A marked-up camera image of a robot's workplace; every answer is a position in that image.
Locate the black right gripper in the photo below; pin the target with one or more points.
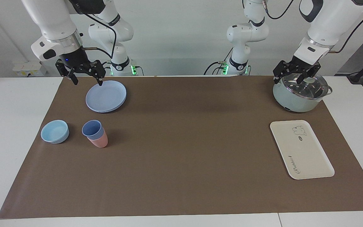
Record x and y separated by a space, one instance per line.
74 60

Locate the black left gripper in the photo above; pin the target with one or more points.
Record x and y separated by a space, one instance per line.
302 65

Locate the blue plastic cup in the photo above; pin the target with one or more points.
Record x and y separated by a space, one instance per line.
92 130

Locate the pink plastic cup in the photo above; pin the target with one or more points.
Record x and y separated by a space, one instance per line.
100 142

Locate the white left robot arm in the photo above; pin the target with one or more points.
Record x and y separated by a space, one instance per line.
329 22

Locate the cream tray with rabbit print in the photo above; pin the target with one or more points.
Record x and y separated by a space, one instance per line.
301 151

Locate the glass pot lid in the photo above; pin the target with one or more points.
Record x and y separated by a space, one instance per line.
298 90

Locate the pale green cooking pot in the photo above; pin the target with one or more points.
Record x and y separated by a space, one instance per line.
291 103

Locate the blue round plate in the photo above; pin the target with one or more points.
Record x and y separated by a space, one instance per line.
106 96

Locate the white power strip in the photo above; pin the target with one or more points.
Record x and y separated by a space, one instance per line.
27 68

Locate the light blue bowl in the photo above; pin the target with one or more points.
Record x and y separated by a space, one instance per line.
54 131

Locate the brown table mat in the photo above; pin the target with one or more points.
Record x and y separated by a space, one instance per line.
184 151

